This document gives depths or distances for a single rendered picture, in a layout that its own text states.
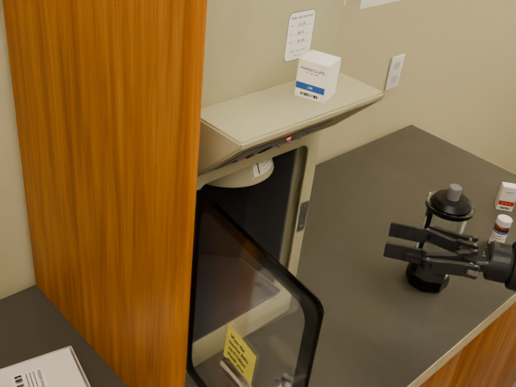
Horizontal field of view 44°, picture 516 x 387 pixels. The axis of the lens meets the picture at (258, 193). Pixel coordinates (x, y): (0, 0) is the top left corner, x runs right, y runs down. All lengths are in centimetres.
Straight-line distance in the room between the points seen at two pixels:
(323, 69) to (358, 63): 102
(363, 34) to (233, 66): 104
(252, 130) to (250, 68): 13
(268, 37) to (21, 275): 81
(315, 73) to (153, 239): 35
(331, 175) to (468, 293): 57
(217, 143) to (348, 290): 73
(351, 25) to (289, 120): 99
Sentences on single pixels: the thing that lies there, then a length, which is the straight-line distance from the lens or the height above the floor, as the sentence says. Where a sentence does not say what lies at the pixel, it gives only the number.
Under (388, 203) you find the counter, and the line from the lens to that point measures 186.
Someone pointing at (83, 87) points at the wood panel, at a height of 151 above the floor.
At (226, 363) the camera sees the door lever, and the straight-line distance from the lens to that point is 95.
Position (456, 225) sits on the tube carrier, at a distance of 147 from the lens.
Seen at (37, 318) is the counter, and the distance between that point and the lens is 141.
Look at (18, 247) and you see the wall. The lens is 145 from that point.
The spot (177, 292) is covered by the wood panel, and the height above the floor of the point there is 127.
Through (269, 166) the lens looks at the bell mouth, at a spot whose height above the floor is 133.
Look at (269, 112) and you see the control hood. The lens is 94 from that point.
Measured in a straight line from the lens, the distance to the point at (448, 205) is 145.
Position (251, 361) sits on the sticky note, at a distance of 98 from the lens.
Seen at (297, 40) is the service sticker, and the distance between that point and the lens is 103.
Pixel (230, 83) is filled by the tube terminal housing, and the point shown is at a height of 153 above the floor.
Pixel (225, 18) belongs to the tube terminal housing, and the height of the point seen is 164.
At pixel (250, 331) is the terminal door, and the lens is 95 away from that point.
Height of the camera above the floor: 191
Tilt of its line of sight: 33 degrees down
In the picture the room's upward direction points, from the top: 7 degrees clockwise
